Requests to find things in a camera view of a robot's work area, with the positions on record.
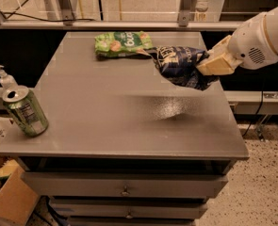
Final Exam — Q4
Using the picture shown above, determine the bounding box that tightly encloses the grey drawer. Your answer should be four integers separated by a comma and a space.
22, 172, 228, 199
50, 199, 207, 219

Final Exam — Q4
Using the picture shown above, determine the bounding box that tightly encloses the cardboard box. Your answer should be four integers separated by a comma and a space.
0, 160, 40, 226

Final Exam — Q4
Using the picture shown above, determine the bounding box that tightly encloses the pump dispenser bottle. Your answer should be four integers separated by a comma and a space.
0, 65, 17, 90

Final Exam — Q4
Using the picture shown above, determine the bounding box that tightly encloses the black cable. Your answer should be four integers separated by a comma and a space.
0, 11, 97, 24

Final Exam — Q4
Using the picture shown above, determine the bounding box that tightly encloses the green soda can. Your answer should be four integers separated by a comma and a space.
2, 86, 49, 137

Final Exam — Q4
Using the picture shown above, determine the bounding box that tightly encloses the blue chip bag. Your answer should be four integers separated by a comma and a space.
146, 46, 219, 90

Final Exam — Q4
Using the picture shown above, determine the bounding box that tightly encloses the top grey drawer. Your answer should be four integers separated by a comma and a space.
22, 172, 228, 199

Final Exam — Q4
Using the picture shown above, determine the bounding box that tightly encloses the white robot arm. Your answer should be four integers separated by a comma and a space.
197, 7, 278, 75

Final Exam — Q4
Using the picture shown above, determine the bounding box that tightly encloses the grey drawer cabinet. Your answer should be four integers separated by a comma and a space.
0, 32, 249, 226

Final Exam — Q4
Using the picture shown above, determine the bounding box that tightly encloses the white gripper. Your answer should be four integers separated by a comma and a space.
197, 11, 278, 75

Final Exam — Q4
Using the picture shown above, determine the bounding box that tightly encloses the green rice chip bag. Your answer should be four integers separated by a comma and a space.
94, 31, 153, 57

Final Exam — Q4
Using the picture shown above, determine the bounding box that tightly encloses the metal rail frame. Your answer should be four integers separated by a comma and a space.
0, 0, 278, 31

